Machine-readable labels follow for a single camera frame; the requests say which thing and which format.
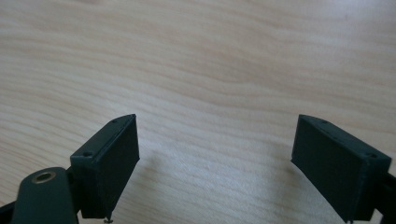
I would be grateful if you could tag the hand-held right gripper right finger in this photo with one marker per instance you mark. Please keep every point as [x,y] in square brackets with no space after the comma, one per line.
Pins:
[336,168]

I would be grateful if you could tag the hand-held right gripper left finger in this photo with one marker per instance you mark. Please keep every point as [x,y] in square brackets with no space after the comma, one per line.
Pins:
[106,161]

